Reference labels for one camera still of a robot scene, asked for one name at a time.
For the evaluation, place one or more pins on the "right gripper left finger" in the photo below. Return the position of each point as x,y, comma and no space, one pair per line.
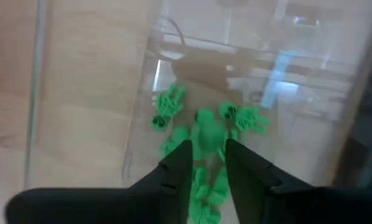
127,205

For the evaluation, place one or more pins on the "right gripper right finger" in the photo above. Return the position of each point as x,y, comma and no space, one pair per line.
298,205

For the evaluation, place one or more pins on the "green skeleton toy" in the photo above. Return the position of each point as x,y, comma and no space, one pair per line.
175,141
207,199
246,117
167,105
208,135

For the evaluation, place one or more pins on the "clear plastic bin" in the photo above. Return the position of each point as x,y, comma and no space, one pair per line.
267,62

